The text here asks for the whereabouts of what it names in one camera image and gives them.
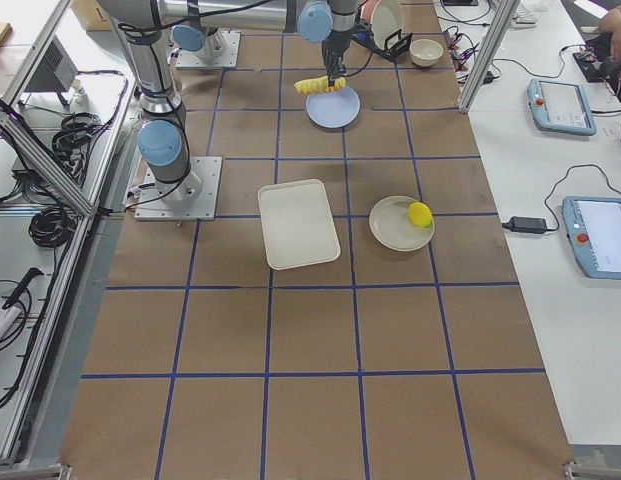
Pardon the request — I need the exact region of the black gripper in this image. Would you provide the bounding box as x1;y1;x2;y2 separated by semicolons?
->
321;30;350;91

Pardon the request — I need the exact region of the bread pastry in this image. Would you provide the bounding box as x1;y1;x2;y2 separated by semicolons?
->
294;76;347;95

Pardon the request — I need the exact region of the blue plate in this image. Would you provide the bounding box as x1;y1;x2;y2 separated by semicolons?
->
306;86;360;129

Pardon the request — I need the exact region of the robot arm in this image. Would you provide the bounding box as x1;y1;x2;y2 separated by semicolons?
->
99;1;369;118
171;25;227;66

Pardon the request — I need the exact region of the black plate rack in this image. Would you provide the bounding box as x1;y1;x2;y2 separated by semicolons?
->
352;21;413;62

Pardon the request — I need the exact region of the pink plate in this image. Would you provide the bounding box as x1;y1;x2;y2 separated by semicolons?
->
361;0;378;22

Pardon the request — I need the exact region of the cream plate in rack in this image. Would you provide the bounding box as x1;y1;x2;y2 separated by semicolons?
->
371;0;404;50

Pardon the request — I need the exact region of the person hand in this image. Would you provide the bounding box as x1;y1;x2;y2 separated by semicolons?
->
598;5;621;61

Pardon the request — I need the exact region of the cream bowl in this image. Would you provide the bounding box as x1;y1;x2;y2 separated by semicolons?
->
409;38;444;68

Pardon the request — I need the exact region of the white rectangular tray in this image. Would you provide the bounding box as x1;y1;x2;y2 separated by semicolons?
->
258;179;341;270

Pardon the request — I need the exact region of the cream shallow dish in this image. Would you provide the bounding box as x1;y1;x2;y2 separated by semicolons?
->
369;196;435;251

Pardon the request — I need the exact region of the yellow lemon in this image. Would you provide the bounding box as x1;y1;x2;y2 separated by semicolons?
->
407;201;434;229

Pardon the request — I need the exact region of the far teach pendant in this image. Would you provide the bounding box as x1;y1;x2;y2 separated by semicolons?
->
527;78;597;136

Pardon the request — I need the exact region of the teach pendant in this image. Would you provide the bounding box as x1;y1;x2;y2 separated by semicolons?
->
527;78;597;136
562;196;621;280

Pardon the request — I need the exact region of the black power adapter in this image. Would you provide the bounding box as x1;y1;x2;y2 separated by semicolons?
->
502;216;548;234

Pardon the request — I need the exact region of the near teach pendant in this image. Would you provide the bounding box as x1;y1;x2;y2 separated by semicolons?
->
562;196;621;280

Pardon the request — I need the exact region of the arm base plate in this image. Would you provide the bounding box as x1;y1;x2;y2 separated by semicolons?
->
176;30;241;70
134;156;222;221

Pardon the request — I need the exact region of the aluminium frame post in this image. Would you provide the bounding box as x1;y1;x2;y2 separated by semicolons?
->
458;0;518;114

